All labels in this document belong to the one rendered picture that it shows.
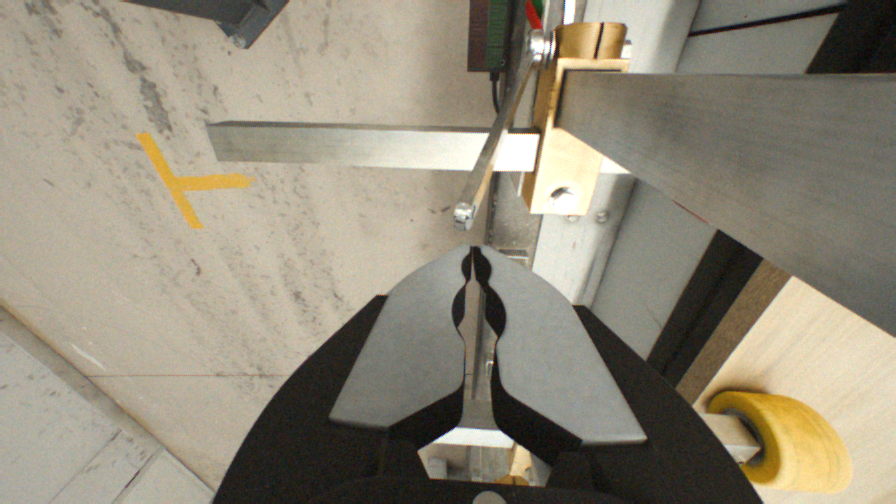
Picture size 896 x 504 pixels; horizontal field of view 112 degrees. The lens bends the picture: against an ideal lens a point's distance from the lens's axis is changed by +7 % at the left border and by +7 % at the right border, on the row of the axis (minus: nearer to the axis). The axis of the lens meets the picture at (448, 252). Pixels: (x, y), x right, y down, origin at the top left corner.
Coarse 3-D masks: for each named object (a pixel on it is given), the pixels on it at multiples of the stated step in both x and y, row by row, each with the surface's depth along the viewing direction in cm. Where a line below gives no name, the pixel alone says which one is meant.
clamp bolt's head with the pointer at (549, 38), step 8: (528, 8) 29; (528, 16) 28; (536, 16) 26; (536, 24) 25; (552, 32) 21; (528, 40) 21; (552, 40) 21; (528, 48) 21; (552, 48) 21; (544, 56) 21; (552, 56) 21; (544, 64) 22
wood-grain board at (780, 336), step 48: (768, 288) 26; (720, 336) 31; (768, 336) 28; (816, 336) 28; (864, 336) 27; (720, 384) 32; (768, 384) 31; (816, 384) 31; (864, 384) 31; (864, 432) 35; (864, 480) 40
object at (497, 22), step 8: (496, 0) 32; (504, 0) 32; (496, 8) 32; (504, 8) 32; (496, 16) 32; (504, 16) 32; (496, 24) 33; (504, 24) 33; (496, 32) 33; (504, 32) 33; (488, 40) 34; (496, 40) 34; (488, 48) 34; (496, 48) 34; (488, 56) 34; (496, 56) 34; (488, 64) 35; (496, 64) 35
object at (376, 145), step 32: (224, 128) 25; (256, 128) 25; (288, 128) 25; (320, 128) 24; (352, 128) 25; (384, 128) 25; (416, 128) 25; (448, 128) 25; (480, 128) 26; (512, 128) 26; (224, 160) 26; (256, 160) 26; (288, 160) 26; (320, 160) 26; (352, 160) 26; (384, 160) 25; (416, 160) 25; (448, 160) 25; (512, 160) 25; (608, 160) 24
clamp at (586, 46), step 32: (576, 32) 20; (608, 32) 19; (576, 64) 20; (608, 64) 20; (544, 96) 23; (544, 128) 23; (544, 160) 24; (576, 160) 24; (544, 192) 25; (576, 192) 25
